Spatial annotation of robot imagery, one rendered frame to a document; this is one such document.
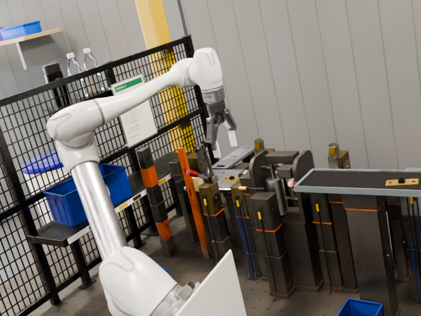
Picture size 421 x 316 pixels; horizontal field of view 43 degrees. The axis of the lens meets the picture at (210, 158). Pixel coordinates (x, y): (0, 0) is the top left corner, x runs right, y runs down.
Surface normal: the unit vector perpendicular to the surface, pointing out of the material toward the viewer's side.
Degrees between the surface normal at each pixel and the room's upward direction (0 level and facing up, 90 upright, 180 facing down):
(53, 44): 90
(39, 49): 90
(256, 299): 0
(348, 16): 90
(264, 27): 90
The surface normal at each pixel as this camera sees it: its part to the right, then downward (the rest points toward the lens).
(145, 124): 0.81, 0.00
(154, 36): -0.55, 0.36
